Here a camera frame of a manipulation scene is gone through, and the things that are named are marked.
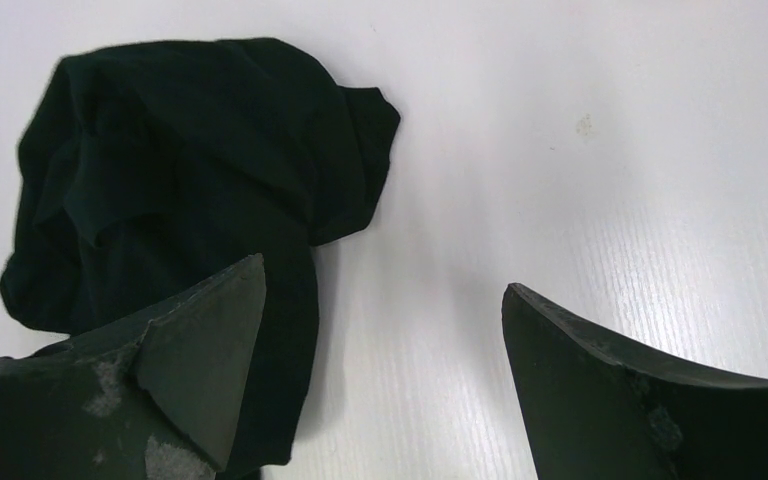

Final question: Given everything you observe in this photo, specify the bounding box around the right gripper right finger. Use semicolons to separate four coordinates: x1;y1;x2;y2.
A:
502;283;768;479

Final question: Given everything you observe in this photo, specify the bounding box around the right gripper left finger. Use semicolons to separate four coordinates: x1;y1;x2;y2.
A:
0;254;266;479

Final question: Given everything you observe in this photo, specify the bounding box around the black t shirt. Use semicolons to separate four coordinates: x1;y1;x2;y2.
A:
0;38;401;479

